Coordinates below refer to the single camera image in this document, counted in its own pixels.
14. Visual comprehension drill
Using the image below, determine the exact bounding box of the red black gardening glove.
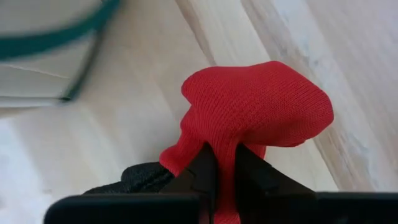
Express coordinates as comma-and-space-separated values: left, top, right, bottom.
83, 60, 335, 224

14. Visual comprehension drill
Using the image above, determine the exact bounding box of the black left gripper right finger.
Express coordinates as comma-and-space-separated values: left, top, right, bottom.
234, 144, 398, 224

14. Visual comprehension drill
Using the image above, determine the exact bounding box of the cream green-trimmed gardening bag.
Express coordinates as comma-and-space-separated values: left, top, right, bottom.
0, 0, 122, 108

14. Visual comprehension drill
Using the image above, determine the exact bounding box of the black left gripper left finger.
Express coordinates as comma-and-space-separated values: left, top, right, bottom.
44, 142, 218, 224

